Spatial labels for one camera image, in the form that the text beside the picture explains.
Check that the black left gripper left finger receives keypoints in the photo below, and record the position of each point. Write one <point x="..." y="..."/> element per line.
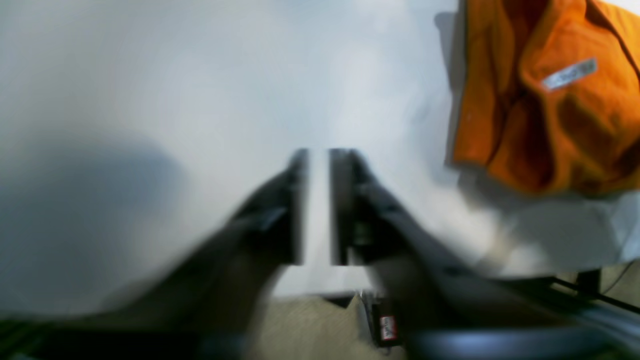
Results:
<point x="201" y="310"/>

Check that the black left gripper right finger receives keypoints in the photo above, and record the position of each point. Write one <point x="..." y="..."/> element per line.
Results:
<point x="445" y="310"/>

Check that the orange t-shirt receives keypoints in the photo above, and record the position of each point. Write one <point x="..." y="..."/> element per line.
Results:
<point x="551" y="96"/>

